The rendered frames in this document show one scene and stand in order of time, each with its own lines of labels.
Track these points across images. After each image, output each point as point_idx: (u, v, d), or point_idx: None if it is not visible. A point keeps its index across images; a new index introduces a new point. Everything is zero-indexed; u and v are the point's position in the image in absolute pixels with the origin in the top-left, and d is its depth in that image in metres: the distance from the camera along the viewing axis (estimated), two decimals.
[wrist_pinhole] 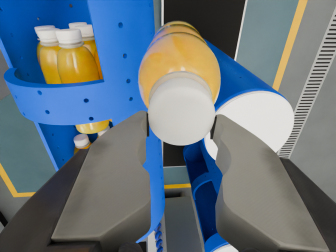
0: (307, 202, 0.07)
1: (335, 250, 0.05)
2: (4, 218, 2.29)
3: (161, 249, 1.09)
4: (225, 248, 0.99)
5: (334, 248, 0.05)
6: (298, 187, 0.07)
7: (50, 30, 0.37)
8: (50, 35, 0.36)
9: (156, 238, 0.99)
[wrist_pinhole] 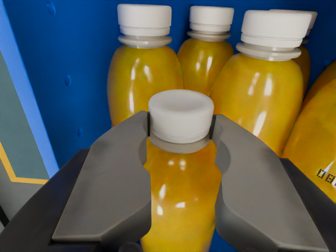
0: (306, 202, 0.07)
1: (335, 249, 0.05)
2: None
3: None
4: None
5: (333, 247, 0.05)
6: (298, 187, 0.07)
7: None
8: None
9: None
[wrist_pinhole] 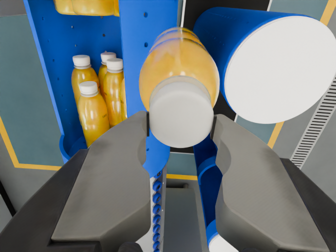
0: (307, 202, 0.07)
1: (335, 250, 0.05)
2: (3, 188, 2.26)
3: (158, 227, 0.99)
4: None
5: (334, 248, 0.05)
6: (298, 187, 0.07)
7: None
8: None
9: (154, 211, 0.89)
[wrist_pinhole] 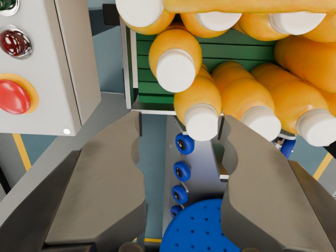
0: (314, 205, 0.06)
1: None
2: None
3: None
4: None
5: None
6: (306, 190, 0.07)
7: None
8: None
9: None
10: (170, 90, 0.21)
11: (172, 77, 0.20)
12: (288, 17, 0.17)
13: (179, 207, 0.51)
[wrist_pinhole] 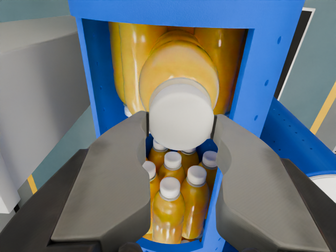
0: (307, 202, 0.07)
1: None
2: None
3: None
4: None
5: (334, 248, 0.05)
6: (299, 187, 0.07)
7: (149, 169, 0.41)
8: (149, 175, 0.41)
9: None
10: (171, 147, 0.12)
11: (174, 129, 0.12)
12: None
13: None
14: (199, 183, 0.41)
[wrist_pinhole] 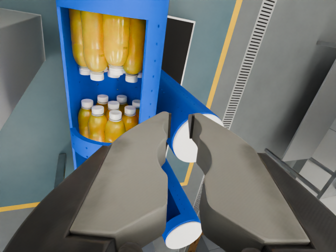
0: (285, 195, 0.07)
1: (315, 239, 0.06)
2: None
3: None
4: (179, 228, 1.31)
5: (313, 237, 0.06)
6: (277, 181, 0.07)
7: (100, 108, 0.66)
8: (100, 111, 0.65)
9: None
10: None
11: None
12: None
13: None
14: (132, 113, 0.69)
